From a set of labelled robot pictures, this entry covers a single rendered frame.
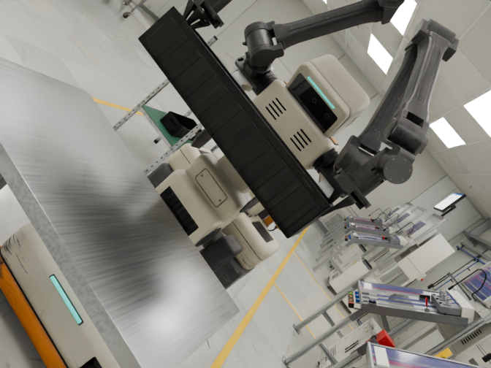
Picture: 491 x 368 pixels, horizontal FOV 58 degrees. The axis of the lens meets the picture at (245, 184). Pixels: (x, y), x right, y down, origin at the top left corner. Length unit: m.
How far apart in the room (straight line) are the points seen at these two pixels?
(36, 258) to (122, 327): 0.97
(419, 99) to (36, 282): 1.29
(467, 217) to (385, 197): 1.81
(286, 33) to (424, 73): 0.42
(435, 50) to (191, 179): 0.79
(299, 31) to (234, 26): 10.20
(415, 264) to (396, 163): 5.83
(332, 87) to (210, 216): 0.53
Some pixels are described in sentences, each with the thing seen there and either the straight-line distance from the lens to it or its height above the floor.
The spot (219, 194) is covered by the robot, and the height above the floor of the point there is 0.85.
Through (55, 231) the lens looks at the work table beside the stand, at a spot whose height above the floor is 0.80.
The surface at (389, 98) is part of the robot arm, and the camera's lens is 1.27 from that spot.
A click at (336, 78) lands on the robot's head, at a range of 1.34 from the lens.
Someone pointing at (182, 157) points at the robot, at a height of 0.75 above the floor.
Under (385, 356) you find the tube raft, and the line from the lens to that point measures 2.56.
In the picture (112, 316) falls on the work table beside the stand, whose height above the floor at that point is 0.80.
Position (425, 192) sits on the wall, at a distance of 10.80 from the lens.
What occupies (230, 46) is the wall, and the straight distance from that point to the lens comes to 11.41.
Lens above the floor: 1.19
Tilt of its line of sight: 10 degrees down
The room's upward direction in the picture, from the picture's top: 51 degrees clockwise
